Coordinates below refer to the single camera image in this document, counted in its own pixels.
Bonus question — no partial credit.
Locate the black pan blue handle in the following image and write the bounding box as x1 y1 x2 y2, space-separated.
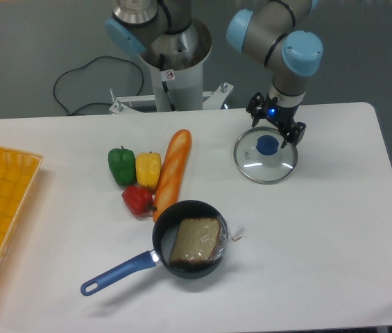
80 200 229 296

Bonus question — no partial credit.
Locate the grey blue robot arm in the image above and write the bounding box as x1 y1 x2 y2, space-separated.
105 1 323 145

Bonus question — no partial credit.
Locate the wrapped bread slice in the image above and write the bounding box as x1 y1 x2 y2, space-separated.
168 216 246 270

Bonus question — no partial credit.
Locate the yellow toy bell pepper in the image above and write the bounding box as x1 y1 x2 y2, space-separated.
135 152 162 193

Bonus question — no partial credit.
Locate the black floor cable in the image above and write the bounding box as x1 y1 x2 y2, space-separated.
52 55 145 116

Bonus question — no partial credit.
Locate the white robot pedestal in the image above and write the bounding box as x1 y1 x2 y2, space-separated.
105 18 234 112

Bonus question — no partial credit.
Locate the toy baguette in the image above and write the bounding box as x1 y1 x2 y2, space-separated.
153 129 192 222

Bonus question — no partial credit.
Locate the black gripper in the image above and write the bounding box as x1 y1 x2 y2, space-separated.
246 92 306 148

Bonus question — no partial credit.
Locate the red toy bell pepper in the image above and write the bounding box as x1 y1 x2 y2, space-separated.
121 185 156 216

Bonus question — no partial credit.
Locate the black cable on pedestal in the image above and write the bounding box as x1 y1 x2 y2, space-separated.
159 51 178 112

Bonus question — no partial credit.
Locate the green toy bell pepper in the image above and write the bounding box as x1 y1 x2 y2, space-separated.
108 146 137 187

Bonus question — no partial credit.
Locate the glass pot lid blue knob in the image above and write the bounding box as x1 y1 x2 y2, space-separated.
233 127 298 185

